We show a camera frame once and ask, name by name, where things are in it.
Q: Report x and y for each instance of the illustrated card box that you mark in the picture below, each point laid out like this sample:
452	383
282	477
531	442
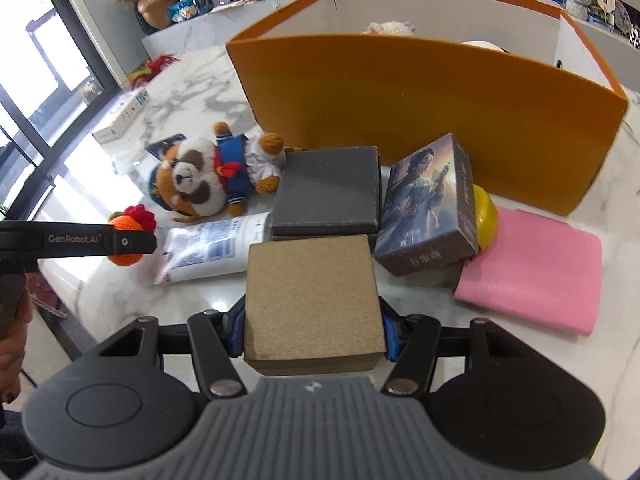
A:
425	205

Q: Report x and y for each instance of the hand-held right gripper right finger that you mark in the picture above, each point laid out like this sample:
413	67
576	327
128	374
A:
392	335

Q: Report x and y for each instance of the white printed tube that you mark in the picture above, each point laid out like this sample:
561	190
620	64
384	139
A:
210	247

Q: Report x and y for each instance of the white bunny plush toy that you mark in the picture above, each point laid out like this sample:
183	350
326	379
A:
389	28

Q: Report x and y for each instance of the blue snack packet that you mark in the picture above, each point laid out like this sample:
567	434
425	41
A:
181	10

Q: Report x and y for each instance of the white black plush toy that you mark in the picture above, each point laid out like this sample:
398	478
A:
484	47

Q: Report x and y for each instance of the blue flat packet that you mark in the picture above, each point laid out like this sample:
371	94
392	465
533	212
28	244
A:
165	146

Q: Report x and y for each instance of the orange storage box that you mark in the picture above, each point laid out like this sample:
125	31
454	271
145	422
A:
425	105

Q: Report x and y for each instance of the small white carton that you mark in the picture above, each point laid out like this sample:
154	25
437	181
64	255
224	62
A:
120	120

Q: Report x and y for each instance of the orange crocheted toy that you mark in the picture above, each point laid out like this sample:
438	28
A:
132	217

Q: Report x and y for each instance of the bronze round vase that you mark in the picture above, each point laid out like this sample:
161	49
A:
157	7

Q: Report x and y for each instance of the pink folded cloth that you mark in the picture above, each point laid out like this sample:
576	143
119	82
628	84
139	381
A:
535	270

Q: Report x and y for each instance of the black window frame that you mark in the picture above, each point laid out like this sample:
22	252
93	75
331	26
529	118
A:
75	25

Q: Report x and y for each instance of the raccoon plush toy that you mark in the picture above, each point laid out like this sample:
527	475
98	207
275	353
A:
195	175

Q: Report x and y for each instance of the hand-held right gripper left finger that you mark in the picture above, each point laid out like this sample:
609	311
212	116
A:
234	332

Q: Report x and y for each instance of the checkered black white toy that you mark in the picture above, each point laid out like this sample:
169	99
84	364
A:
634	36

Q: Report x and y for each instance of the person's left hand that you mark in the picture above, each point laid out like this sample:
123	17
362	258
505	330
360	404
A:
15	360

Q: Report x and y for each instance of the dark grey square box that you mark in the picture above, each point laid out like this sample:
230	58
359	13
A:
327	187

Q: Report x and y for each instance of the yellow tape measure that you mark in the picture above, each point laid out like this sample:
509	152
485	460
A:
487	217

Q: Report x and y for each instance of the brown cork box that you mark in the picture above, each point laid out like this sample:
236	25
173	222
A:
312	300

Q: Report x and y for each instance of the colourful feather toy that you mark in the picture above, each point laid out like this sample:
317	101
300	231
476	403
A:
152	67

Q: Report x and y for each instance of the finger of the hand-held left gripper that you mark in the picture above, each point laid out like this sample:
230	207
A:
131	243

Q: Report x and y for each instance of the white marble media cabinet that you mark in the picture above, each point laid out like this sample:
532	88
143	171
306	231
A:
200	30

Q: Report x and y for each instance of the clear glass plate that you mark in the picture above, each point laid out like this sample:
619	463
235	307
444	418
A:
622	16

